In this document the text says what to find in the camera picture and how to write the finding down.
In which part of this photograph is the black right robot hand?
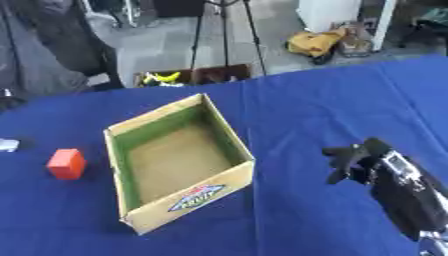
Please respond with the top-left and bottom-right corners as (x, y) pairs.
(320, 136), (394, 185)

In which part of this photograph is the tan cardboard box green inside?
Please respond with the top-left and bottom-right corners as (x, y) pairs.
(101, 92), (258, 236)

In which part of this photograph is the brown cardboard box of toys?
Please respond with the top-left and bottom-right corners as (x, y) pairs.
(133, 63), (254, 88)

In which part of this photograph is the yellow bag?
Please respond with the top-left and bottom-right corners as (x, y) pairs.
(285, 27), (350, 66)

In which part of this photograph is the white cabinet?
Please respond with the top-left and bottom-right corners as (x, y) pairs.
(295, 0), (364, 34)

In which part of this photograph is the black tripod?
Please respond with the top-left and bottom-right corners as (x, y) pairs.
(187, 0), (270, 84)

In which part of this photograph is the orange red block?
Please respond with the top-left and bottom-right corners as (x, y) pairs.
(45, 148), (90, 181)

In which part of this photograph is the person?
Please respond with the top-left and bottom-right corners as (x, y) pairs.
(0, 0), (126, 108)

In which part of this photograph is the small grey white object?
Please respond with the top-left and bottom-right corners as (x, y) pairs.
(0, 137), (21, 153)

